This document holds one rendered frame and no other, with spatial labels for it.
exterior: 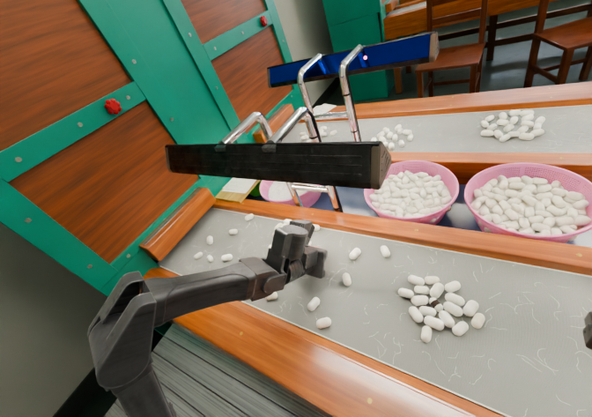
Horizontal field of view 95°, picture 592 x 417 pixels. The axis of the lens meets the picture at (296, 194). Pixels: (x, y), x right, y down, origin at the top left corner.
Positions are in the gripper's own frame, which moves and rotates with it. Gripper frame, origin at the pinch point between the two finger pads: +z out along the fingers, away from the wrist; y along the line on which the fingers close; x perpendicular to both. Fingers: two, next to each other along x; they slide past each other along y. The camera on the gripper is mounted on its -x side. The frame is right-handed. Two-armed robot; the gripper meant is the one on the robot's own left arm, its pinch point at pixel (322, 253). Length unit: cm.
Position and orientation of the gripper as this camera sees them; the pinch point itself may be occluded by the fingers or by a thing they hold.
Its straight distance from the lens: 77.9
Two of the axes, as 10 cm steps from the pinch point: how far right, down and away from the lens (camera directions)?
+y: -8.3, -1.0, 5.5
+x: -0.6, 9.9, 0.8
